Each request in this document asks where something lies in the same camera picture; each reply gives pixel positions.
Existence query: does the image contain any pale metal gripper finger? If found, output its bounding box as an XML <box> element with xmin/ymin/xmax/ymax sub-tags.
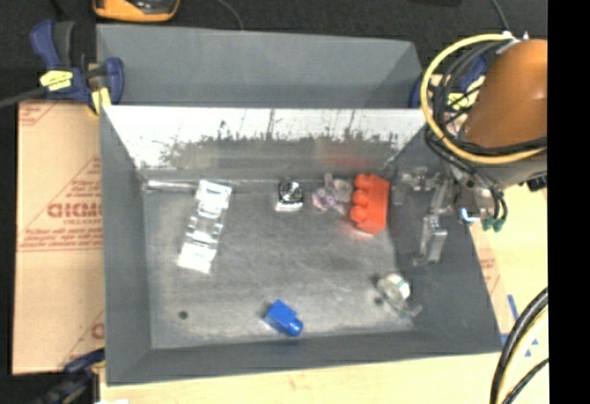
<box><xmin>412</xmin><ymin>213</ymin><xmax>450</xmax><ymax>267</ymax></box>
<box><xmin>391</xmin><ymin>167</ymin><xmax>444</xmax><ymax>206</ymax></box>

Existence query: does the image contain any orange toy building brick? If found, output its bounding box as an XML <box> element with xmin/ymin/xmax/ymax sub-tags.
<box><xmin>348</xmin><ymin>173</ymin><xmax>392</xmax><ymax>236</ymax></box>

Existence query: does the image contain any clear tape roll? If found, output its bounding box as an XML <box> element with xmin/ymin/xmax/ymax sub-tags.
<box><xmin>374</xmin><ymin>271</ymin><xmax>423</xmax><ymax>318</ymax></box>

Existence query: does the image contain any clear purple crumpled wrapper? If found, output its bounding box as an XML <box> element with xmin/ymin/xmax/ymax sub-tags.
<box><xmin>311</xmin><ymin>172</ymin><xmax>352</xmax><ymax>216</ymax></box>

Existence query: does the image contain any round metal piece white base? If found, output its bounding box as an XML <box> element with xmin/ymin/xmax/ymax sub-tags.
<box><xmin>275</xmin><ymin>180</ymin><xmax>306</xmax><ymax>213</ymax></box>

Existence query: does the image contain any grey metal bin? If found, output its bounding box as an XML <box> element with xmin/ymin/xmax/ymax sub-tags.
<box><xmin>95</xmin><ymin>23</ymin><xmax>504</xmax><ymax>386</ymax></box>

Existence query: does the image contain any blue toy block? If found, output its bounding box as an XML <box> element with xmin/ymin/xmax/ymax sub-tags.
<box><xmin>262</xmin><ymin>298</ymin><xmax>305</xmax><ymax>339</ymax></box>

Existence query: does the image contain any brown cardboard board red print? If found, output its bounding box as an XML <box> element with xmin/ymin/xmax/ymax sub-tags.
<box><xmin>11</xmin><ymin>98</ymin><xmax>514</xmax><ymax>375</ymax></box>

